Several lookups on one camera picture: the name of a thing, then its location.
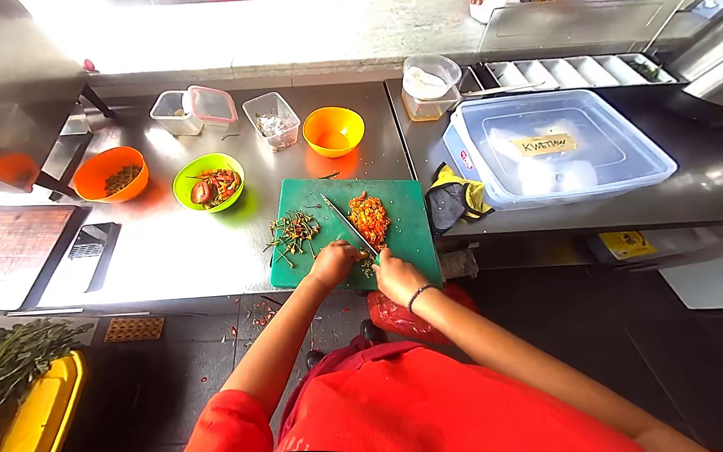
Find person's left hand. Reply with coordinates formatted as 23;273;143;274
309;240;363;291

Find person's right hand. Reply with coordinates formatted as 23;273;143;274
372;247;430;309

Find knife with green handle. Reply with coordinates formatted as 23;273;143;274
320;193;386;266

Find person's right forearm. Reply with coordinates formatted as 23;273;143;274
408;285;714;452

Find person's left forearm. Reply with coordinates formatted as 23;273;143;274
184;276;330;452

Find pile of chopped red chili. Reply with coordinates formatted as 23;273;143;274
347;191;392;252

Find green cutting board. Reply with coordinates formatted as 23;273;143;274
270;179;443;291

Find pile of chili stems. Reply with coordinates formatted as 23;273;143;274
264;210;322;270

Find red plastic bag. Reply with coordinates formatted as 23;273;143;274
368;283;482;345

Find person's legs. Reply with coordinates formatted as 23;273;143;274
277;319;390;444

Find yellow and grey cloth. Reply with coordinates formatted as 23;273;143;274
425;162;495;237

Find yellow-orange bowl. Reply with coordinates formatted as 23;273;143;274
302;107;365;158

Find steel worktable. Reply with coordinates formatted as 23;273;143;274
0;82;438;315

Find clear container with white contents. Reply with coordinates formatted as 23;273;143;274
241;92;301;153

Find pile of red chilies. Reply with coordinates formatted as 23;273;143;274
190;165;242;210

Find person's body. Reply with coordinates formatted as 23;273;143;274
275;341;649;452

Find clear container with yellow liquid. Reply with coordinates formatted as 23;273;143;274
401;85;461;123

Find clear round-cornered plastic tub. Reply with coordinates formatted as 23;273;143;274
402;54;463;102

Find lime green bowl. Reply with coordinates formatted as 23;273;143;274
172;152;246;213

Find clear container with pink rim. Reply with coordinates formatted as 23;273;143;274
184;85;238;131

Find clear square plastic container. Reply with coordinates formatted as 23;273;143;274
150;90;204;136

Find long thin light stick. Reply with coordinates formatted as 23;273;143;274
462;82;546;98

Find brown perforated block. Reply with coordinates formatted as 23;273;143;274
104;317;166;343

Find pile of dark green bits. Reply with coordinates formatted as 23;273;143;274
104;164;143;197

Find yellow-labelled package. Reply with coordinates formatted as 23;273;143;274
589;230;659;263

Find large clear lidded storage box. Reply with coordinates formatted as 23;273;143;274
442;89;679;211

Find white divided condiment tray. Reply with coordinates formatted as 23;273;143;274
483;53;680;89

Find steel grater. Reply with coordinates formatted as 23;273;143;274
68;223;121;293

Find orange bowl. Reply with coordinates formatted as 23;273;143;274
73;146;149;203

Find steel counter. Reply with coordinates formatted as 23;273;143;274
385;63;723;238

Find white box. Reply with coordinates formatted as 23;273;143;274
657;246;723;310

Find yellow plastic crate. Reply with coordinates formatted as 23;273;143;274
0;350;88;452

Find reddish brown wooden board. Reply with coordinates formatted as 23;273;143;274
0;205;91;311

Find pile of leafy greens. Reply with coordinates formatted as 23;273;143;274
0;318;94;449

